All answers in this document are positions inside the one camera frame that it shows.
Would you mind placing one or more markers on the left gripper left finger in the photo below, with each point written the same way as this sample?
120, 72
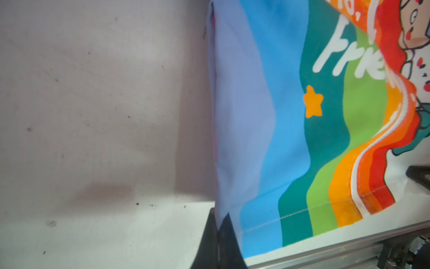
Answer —
207, 254

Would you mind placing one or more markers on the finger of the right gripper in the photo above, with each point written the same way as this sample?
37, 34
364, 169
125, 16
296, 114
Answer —
420, 175

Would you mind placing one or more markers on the rainbow red hooded jacket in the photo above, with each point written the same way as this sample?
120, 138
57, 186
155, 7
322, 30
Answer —
319, 108

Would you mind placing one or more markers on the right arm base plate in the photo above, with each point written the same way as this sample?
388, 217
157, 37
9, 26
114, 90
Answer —
405, 252

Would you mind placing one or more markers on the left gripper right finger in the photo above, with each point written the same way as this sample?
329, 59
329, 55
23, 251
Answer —
229, 254

